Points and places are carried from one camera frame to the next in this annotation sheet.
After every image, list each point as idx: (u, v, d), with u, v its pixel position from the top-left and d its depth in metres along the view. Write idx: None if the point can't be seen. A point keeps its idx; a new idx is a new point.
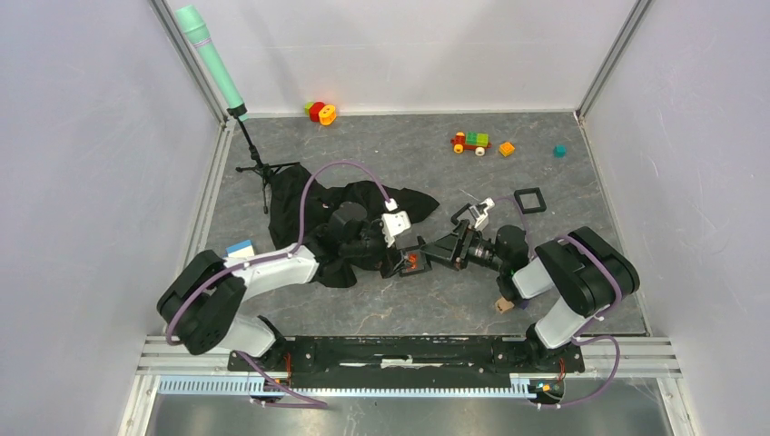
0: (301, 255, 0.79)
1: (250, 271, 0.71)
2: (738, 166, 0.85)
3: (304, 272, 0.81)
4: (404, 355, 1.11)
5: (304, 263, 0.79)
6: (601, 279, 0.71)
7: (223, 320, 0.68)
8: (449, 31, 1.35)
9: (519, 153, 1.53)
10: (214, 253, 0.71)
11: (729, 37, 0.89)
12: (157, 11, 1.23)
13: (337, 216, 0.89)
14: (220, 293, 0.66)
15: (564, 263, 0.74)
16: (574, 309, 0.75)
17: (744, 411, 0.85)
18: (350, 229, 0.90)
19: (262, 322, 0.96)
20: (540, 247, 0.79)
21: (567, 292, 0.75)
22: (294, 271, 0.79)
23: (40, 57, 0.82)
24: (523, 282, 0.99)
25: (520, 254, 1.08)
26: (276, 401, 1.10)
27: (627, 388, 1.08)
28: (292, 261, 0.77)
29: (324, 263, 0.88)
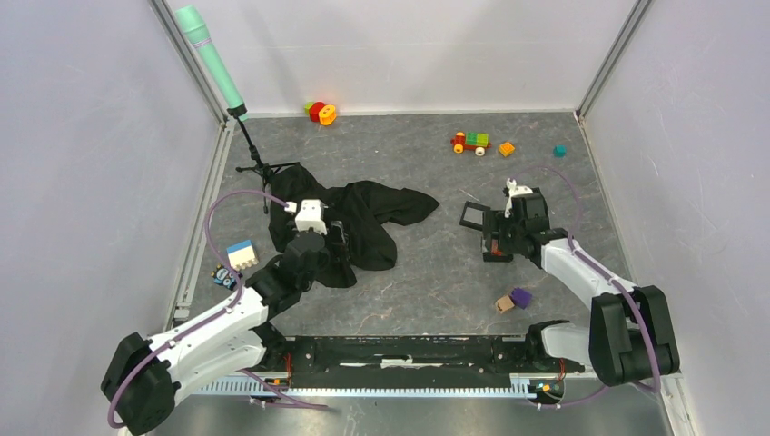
0: (240, 307, 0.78)
1: (179, 348, 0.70)
2: (739, 166, 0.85)
3: (253, 322, 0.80)
4: (404, 355, 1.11)
5: (248, 315, 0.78)
6: (641, 359, 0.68)
7: (163, 400, 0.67)
8: (448, 31, 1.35)
9: (519, 153, 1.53)
10: (140, 337, 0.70)
11: (729, 38, 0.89)
12: (157, 11, 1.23)
13: (292, 249, 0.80)
14: (150, 381, 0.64)
15: (613, 332, 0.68)
16: (596, 366, 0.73)
17: (745, 411, 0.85)
18: (308, 262, 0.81)
19: (239, 339, 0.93)
20: (600, 304, 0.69)
21: (599, 354, 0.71)
22: (239, 324, 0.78)
23: (39, 56, 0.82)
24: (551, 266, 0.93)
25: (533, 208, 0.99)
26: (276, 401, 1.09)
27: (628, 388, 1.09)
28: (231, 318, 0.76)
29: (280, 300, 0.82)
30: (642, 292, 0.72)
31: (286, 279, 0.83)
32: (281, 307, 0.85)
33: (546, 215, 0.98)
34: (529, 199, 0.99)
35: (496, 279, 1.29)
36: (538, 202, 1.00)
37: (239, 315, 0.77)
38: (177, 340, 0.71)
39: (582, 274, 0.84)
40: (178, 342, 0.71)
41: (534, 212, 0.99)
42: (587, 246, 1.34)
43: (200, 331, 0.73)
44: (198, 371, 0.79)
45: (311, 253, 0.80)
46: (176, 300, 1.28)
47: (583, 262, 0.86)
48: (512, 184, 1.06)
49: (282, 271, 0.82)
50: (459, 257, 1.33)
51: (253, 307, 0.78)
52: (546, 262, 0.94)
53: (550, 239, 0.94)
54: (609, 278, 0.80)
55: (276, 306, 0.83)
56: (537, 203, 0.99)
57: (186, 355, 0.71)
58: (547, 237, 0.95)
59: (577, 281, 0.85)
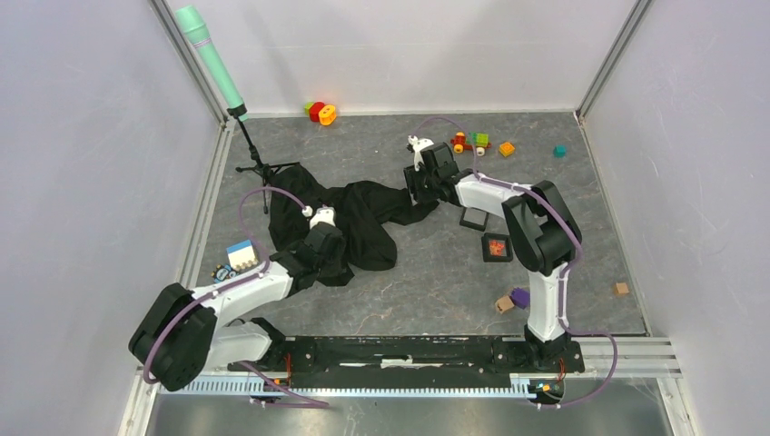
0: (271, 272, 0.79)
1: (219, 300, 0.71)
2: (738, 166, 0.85)
3: (281, 289, 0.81)
4: (404, 355, 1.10)
5: (277, 280, 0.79)
6: (557, 239, 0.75)
7: (199, 352, 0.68)
8: (449, 31, 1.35)
9: (519, 153, 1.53)
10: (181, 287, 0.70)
11: (729, 39, 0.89)
12: (157, 11, 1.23)
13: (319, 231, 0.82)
14: (194, 328, 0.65)
15: (524, 226, 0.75)
16: (524, 263, 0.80)
17: (744, 411, 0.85)
18: (330, 243, 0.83)
19: (253, 328, 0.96)
20: (508, 206, 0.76)
21: (522, 250, 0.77)
22: (270, 289, 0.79)
23: (40, 56, 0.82)
24: (468, 202, 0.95)
25: (444, 157, 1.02)
26: (276, 401, 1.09)
27: (627, 388, 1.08)
28: (263, 280, 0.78)
29: (300, 277, 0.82)
30: (538, 188, 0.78)
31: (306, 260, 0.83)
32: (300, 287, 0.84)
33: (452, 159, 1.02)
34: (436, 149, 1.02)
35: (495, 279, 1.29)
36: (444, 149, 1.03)
37: (271, 280, 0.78)
38: (218, 292, 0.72)
39: (490, 192, 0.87)
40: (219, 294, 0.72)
41: (444, 160, 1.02)
42: (587, 247, 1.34)
43: (238, 287, 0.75)
44: (221, 341, 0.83)
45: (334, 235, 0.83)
46: None
47: (487, 186, 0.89)
48: (413, 139, 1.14)
49: (304, 252, 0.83)
50: (459, 257, 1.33)
51: (281, 274, 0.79)
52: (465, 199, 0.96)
53: (460, 178, 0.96)
54: (511, 187, 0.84)
55: (297, 282, 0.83)
56: (443, 150, 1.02)
57: (227, 307, 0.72)
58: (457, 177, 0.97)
59: (488, 200, 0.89)
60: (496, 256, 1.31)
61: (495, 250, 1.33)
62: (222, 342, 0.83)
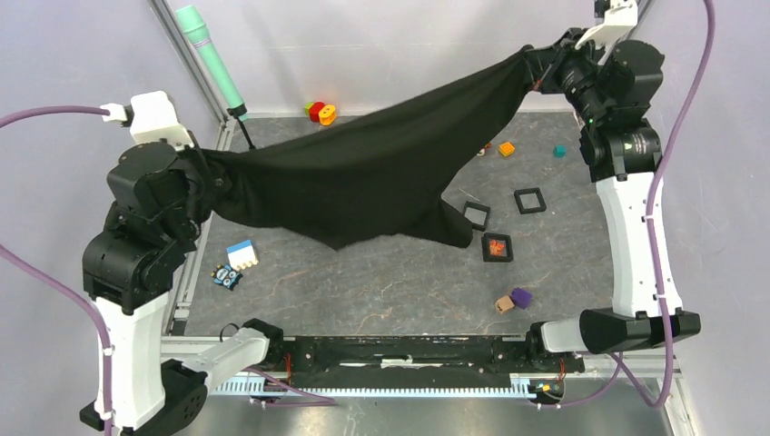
0: (115, 334, 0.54)
1: (122, 411, 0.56)
2: (738, 166, 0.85)
3: (152, 313, 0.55)
4: (404, 355, 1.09)
5: (131, 338, 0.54)
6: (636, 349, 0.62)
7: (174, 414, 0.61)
8: (449, 30, 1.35)
9: (519, 153, 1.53)
10: (87, 418, 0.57)
11: (728, 38, 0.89)
12: (157, 11, 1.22)
13: (113, 180, 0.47)
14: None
15: (621, 342, 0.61)
16: (588, 323, 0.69)
17: (745, 413, 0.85)
18: (161, 190, 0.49)
19: (246, 334, 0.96)
20: (627, 328, 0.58)
21: (598, 325, 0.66)
22: (140, 340, 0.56)
23: (41, 56, 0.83)
24: (605, 194, 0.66)
25: (645, 94, 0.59)
26: (276, 401, 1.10)
27: (627, 388, 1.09)
28: (120, 356, 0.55)
29: (143, 272, 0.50)
30: (680, 322, 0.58)
31: (142, 232, 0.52)
32: (153, 282, 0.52)
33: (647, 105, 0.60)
34: (639, 75, 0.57)
35: (496, 279, 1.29)
36: (653, 86, 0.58)
37: (123, 342, 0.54)
38: (111, 405, 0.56)
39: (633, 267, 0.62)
40: (115, 409, 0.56)
41: (635, 98, 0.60)
42: (586, 247, 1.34)
43: (117, 380, 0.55)
44: (217, 361, 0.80)
45: (158, 175, 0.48)
46: (176, 301, 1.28)
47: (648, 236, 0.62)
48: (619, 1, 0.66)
49: (129, 218, 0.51)
50: (459, 257, 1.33)
51: (125, 328, 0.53)
52: (606, 178, 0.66)
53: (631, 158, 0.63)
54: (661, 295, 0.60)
55: (143, 282, 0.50)
56: (647, 86, 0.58)
57: (140, 404, 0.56)
58: (627, 150, 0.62)
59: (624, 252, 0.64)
60: (497, 256, 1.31)
61: (496, 250, 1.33)
62: (220, 362, 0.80)
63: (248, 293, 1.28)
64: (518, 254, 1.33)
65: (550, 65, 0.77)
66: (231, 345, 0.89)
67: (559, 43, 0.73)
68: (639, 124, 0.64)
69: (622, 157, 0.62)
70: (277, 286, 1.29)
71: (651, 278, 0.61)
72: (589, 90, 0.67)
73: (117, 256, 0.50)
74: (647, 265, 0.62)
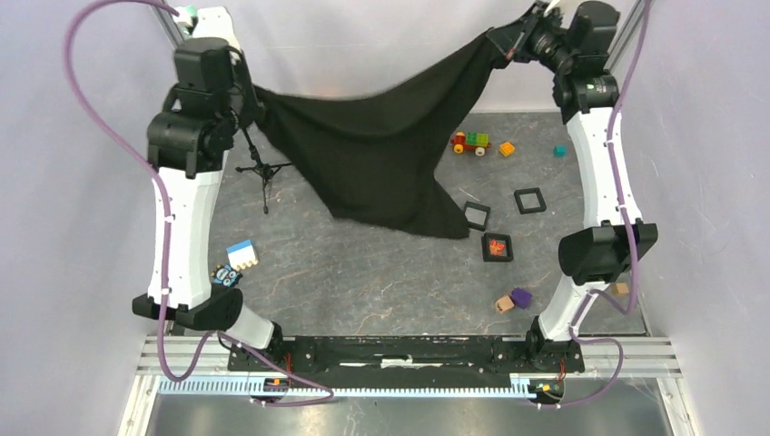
0: (177, 203, 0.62)
1: (177, 285, 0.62)
2: (739, 166, 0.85)
3: (206, 188, 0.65)
4: (404, 355, 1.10)
5: (191, 206, 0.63)
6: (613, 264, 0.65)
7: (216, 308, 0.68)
8: (449, 29, 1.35)
9: (519, 154, 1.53)
10: (139, 302, 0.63)
11: (729, 38, 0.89)
12: (159, 14, 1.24)
13: (179, 57, 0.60)
14: (189, 321, 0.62)
15: (593, 254, 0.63)
16: (560, 251, 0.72)
17: (745, 412, 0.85)
18: (212, 69, 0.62)
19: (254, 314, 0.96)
20: (593, 235, 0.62)
21: (568, 250, 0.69)
22: (197, 213, 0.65)
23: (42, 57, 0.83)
24: (574, 132, 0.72)
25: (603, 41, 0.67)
26: (276, 401, 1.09)
27: (628, 388, 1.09)
28: (181, 222, 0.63)
29: (207, 132, 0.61)
30: (639, 228, 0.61)
31: (196, 108, 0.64)
32: (212, 149, 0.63)
33: (607, 53, 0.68)
34: (596, 25, 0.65)
35: (496, 279, 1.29)
36: (609, 35, 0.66)
37: (183, 210, 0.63)
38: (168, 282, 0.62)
39: (595, 183, 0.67)
40: (172, 283, 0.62)
41: (593, 47, 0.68)
42: None
43: (175, 252, 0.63)
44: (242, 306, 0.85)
45: (214, 54, 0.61)
46: None
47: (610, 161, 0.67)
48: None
49: (186, 97, 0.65)
50: (459, 257, 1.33)
51: (189, 192, 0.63)
52: (574, 116, 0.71)
53: (595, 96, 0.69)
54: (624, 203, 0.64)
55: (207, 148, 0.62)
56: (604, 32, 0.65)
57: (190, 282, 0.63)
58: (589, 91, 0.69)
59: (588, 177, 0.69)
60: (497, 256, 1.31)
61: (496, 250, 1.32)
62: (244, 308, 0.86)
63: (248, 293, 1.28)
64: (518, 254, 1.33)
65: (521, 34, 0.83)
66: None
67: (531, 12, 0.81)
68: (599, 74, 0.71)
69: (586, 96, 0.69)
70: (277, 286, 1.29)
71: (613, 193, 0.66)
72: (559, 49, 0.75)
73: (180, 124, 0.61)
74: (609, 183, 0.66)
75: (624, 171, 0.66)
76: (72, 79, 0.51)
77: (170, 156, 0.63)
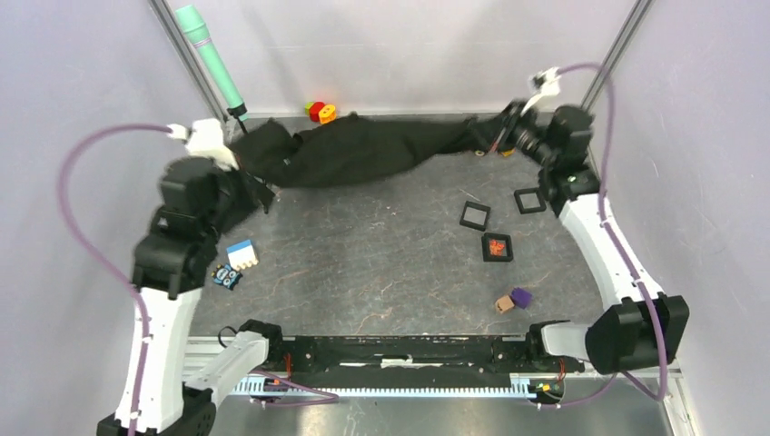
0: (156, 322, 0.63)
1: (147, 410, 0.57)
2: (738, 166, 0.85)
3: (188, 305, 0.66)
4: (404, 355, 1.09)
5: (169, 327, 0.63)
6: (650, 355, 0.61)
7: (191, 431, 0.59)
8: (449, 29, 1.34)
9: (519, 153, 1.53)
10: (103, 428, 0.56)
11: (728, 39, 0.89)
12: (157, 11, 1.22)
13: (166, 186, 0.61)
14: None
15: (623, 342, 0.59)
16: (593, 347, 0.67)
17: (745, 414, 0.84)
18: (195, 194, 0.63)
19: (245, 339, 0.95)
20: (617, 313, 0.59)
21: (599, 347, 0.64)
22: (174, 333, 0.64)
23: (40, 58, 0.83)
24: (568, 222, 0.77)
25: (582, 143, 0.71)
26: (276, 401, 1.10)
27: (629, 388, 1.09)
28: (158, 343, 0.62)
29: (189, 257, 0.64)
30: (663, 302, 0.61)
31: (180, 230, 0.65)
32: (196, 269, 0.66)
33: (587, 153, 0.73)
34: (575, 130, 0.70)
35: (496, 278, 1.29)
36: (587, 139, 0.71)
37: (162, 330, 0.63)
38: (137, 406, 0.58)
39: (605, 262, 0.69)
40: (142, 408, 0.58)
41: (576, 149, 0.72)
42: None
43: (148, 374, 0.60)
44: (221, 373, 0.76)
45: (198, 181, 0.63)
46: None
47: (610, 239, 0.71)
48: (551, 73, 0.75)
49: (172, 220, 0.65)
50: (459, 257, 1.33)
51: (170, 312, 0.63)
52: (565, 209, 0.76)
53: (581, 192, 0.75)
54: (637, 276, 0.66)
55: (189, 270, 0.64)
56: (585, 136, 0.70)
57: (161, 405, 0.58)
58: (575, 186, 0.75)
59: (597, 263, 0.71)
60: (497, 256, 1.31)
61: (496, 250, 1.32)
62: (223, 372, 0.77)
63: (248, 293, 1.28)
64: (518, 254, 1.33)
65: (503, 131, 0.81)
66: (231, 352, 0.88)
67: (509, 111, 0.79)
68: (580, 168, 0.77)
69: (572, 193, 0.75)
70: (277, 286, 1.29)
71: (626, 270, 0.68)
72: (542, 144, 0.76)
73: (165, 248, 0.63)
74: (617, 262, 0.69)
75: (631, 250, 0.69)
76: (65, 216, 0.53)
77: (154, 277, 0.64)
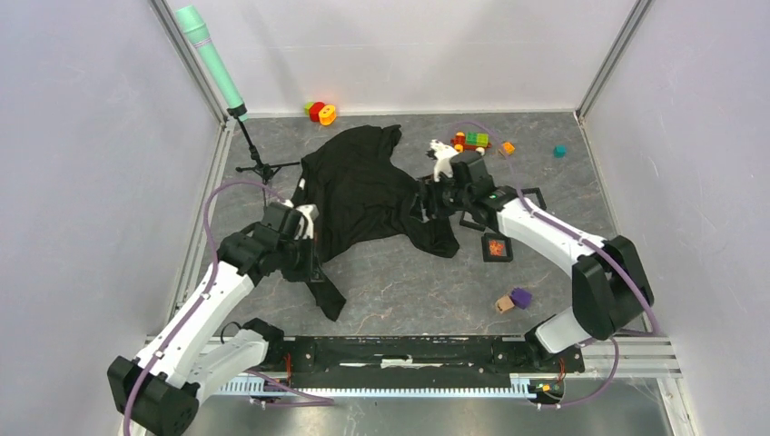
0: (217, 287, 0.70)
1: (170, 355, 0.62)
2: (739, 166, 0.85)
3: (241, 292, 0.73)
4: (404, 355, 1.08)
5: (227, 293, 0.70)
6: (631, 300, 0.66)
7: (185, 401, 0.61)
8: (449, 29, 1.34)
9: (519, 153, 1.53)
10: (123, 360, 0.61)
11: (728, 40, 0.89)
12: (157, 12, 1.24)
13: (273, 205, 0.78)
14: (156, 392, 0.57)
15: (601, 299, 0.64)
16: (582, 322, 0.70)
17: (745, 414, 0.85)
18: (288, 222, 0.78)
19: (243, 338, 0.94)
20: (582, 272, 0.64)
21: (583, 312, 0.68)
22: (227, 302, 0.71)
23: (40, 57, 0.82)
24: (512, 230, 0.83)
25: (478, 171, 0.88)
26: (276, 401, 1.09)
27: (628, 388, 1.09)
28: (210, 302, 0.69)
29: (258, 257, 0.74)
30: (610, 244, 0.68)
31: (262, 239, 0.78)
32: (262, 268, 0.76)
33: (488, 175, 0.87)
34: (468, 163, 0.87)
35: (495, 279, 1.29)
36: (478, 163, 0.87)
37: (218, 295, 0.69)
38: (163, 348, 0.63)
39: (549, 238, 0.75)
40: (165, 351, 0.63)
41: (477, 174, 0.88)
42: None
43: (185, 328, 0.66)
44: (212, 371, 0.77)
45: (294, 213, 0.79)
46: (176, 301, 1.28)
47: (544, 222, 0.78)
48: (435, 143, 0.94)
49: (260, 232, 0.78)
50: (459, 257, 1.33)
51: (231, 282, 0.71)
52: (500, 222, 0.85)
53: (503, 202, 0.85)
54: (578, 237, 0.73)
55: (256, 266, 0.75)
56: (478, 163, 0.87)
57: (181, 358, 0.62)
58: (498, 201, 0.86)
59: (545, 242, 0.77)
60: (497, 256, 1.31)
61: (496, 250, 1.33)
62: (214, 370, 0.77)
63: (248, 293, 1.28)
64: (518, 254, 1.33)
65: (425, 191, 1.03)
66: (228, 350, 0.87)
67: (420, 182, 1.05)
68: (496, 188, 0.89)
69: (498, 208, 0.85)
70: (276, 286, 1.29)
71: (568, 237, 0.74)
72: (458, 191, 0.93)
73: (247, 244, 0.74)
74: (557, 235, 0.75)
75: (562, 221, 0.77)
76: None
77: (232, 255, 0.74)
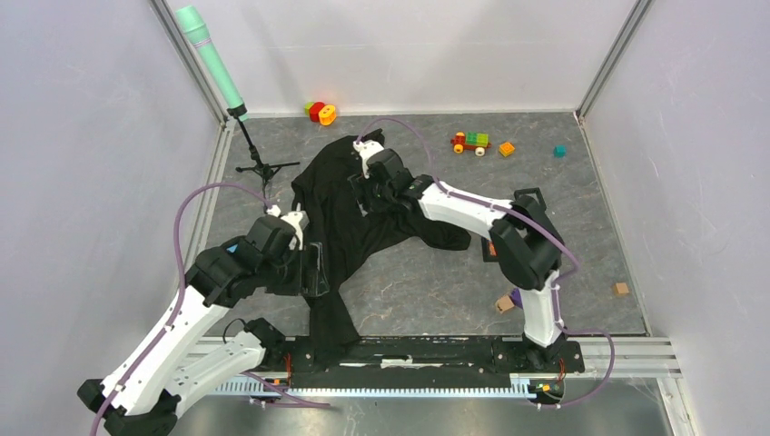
0: (182, 318, 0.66)
1: (131, 388, 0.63)
2: (738, 165, 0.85)
3: (212, 318, 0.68)
4: (404, 355, 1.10)
5: (191, 325, 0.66)
6: (551, 252, 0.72)
7: (151, 425, 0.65)
8: (448, 29, 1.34)
9: (519, 153, 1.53)
10: (92, 384, 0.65)
11: (728, 40, 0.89)
12: (157, 12, 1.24)
13: (260, 223, 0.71)
14: (114, 428, 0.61)
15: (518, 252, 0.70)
16: (511, 280, 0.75)
17: (745, 414, 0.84)
18: (273, 243, 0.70)
19: (238, 344, 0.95)
20: (497, 233, 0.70)
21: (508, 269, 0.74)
22: (192, 333, 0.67)
23: (40, 57, 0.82)
24: (437, 213, 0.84)
25: (394, 166, 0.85)
26: (276, 401, 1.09)
27: (627, 388, 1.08)
28: (173, 335, 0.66)
29: (233, 281, 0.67)
30: (518, 204, 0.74)
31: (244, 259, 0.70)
32: (237, 292, 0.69)
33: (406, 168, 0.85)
34: (384, 161, 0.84)
35: (495, 279, 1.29)
36: (394, 160, 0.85)
37: (182, 328, 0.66)
38: (124, 381, 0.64)
39: (466, 212, 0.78)
40: (126, 384, 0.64)
41: (394, 169, 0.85)
42: (586, 247, 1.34)
43: (147, 360, 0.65)
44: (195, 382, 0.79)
45: (282, 233, 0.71)
46: None
47: (460, 200, 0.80)
48: (359, 146, 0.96)
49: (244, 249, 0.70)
50: (459, 257, 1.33)
51: (197, 312, 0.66)
52: (428, 211, 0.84)
53: (422, 189, 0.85)
54: (490, 204, 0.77)
55: (229, 289, 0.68)
56: (392, 159, 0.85)
57: (141, 392, 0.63)
58: (418, 190, 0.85)
59: (464, 219, 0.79)
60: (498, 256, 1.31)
61: None
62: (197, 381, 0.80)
63: None
64: None
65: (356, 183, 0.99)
66: (221, 357, 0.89)
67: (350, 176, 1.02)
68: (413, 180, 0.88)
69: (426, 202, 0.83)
70: None
71: (482, 209, 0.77)
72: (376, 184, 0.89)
73: (227, 264, 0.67)
74: (471, 210, 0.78)
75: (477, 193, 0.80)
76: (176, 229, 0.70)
77: (203, 278, 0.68)
